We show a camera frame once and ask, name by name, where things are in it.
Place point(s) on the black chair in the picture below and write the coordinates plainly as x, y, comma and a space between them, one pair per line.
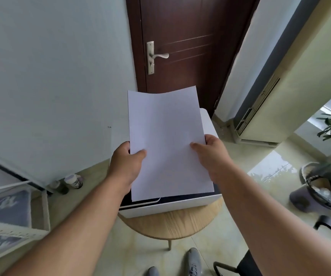
269, 255

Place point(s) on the cream standing air conditioner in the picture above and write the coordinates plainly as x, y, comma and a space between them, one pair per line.
286, 71

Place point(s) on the white paper sheets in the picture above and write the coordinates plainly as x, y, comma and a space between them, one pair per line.
166, 143

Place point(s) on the dark small jar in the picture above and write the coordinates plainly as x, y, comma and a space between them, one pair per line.
58, 187

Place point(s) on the person's left thumb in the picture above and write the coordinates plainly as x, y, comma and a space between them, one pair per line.
139, 154

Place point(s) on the person's grey left shoe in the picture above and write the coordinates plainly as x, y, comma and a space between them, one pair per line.
153, 271

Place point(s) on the dark brown wooden door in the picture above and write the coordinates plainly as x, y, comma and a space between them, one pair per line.
188, 51

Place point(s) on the white printer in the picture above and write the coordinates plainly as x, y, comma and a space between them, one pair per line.
182, 202

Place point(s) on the person's left forearm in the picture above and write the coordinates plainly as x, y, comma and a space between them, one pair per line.
67, 229

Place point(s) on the person's grey shoe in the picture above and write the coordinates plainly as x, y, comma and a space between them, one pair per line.
153, 271
193, 263

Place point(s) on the white lidded jar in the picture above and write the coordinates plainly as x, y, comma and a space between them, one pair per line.
74, 181

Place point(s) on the person's right forearm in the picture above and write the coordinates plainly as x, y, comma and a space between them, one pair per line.
272, 224

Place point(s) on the person's left hand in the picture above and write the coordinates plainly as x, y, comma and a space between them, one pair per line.
123, 163

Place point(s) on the round wooden stool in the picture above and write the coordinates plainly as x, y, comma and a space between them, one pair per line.
174, 222

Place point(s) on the person's right thumb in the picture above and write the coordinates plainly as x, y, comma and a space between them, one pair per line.
197, 146

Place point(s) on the person's right hand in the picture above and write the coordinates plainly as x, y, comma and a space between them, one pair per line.
214, 158

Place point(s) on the person's grey right shoe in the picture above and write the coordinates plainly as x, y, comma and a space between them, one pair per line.
193, 263

